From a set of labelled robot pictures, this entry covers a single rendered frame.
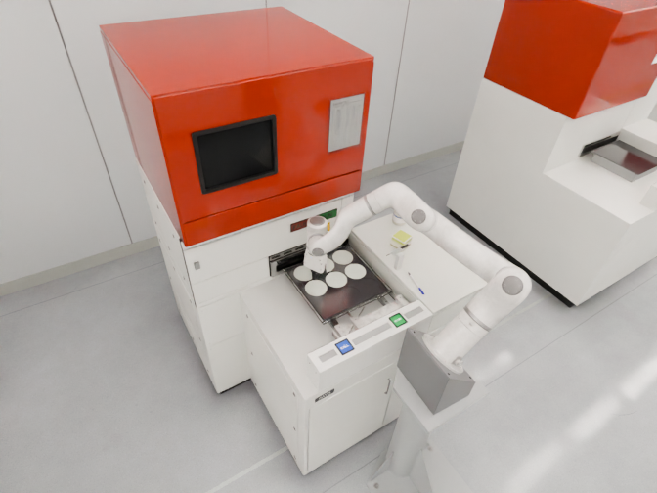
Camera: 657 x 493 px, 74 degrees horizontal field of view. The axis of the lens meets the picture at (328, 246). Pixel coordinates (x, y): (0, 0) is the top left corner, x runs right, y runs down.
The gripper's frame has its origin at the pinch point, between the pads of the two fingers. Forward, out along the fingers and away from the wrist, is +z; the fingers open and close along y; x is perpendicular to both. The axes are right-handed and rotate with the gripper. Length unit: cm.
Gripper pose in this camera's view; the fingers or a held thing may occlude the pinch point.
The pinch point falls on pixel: (315, 274)
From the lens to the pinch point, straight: 200.8
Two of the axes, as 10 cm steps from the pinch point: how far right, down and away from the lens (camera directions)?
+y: 8.6, 3.7, -3.6
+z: -0.4, 7.4, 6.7
